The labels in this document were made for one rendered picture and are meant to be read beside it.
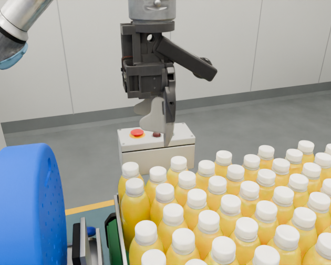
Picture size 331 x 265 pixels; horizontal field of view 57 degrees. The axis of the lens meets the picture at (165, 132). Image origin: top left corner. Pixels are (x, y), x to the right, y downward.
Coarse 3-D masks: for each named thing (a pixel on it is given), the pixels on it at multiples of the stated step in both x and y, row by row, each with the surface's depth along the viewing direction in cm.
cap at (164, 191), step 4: (160, 184) 65; (164, 184) 65; (168, 184) 65; (156, 188) 64; (160, 188) 64; (164, 188) 64; (168, 188) 64; (172, 188) 64; (156, 192) 64; (160, 192) 63; (164, 192) 63; (168, 192) 63; (172, 192) 63; (160, 196) 63; (164, 196) 63; (168, 196) 63; (172, 196) 64; (164, 200) 63
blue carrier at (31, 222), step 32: (0, 160) 45; (32, 160) 46; (0, 192) 41; (32, 192) 42; (0, 224) 39; (32, 224) 40; (64, 224) 63; (0, 256) 39; (32, 256) 40; (64, 256) 59
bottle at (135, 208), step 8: (144, 192) 67; (128, 200) 65; (136, 200) 65; (144, 200) 66; (128, 208) 65; (136, 208) 65; (144, 208) 66; (128, 216) 66; (136, 216) 66; (144, 216) 67; (128, 224) 67; (136, 224) 67; (128, 232) 68; (128, 240) 69; (128, 248) 71
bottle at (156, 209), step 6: (156, 198) 64; (174, 198) 65; (156, 204) 64; (162, 204) 64; (150, 210) 66; (156, 210) 64; (162, 210) 63; (150, 216) 66; (156, 216) 64; (162, 216) 63; (156, 222) 65
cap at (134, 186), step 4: (128, 180) 66; (132, 180) 67; (136, 180) 67; (140, 180) 66; (128, 184) 65; (132, 184) 65; (136, 184) 65; (140, 184) 65; (128, 188) 65; (132, 188) 64; (136, 188) 64; (140, 188) 65; (128, 192) 65; (132, 192) 65; (136, 192) 65; (140, 192) 65
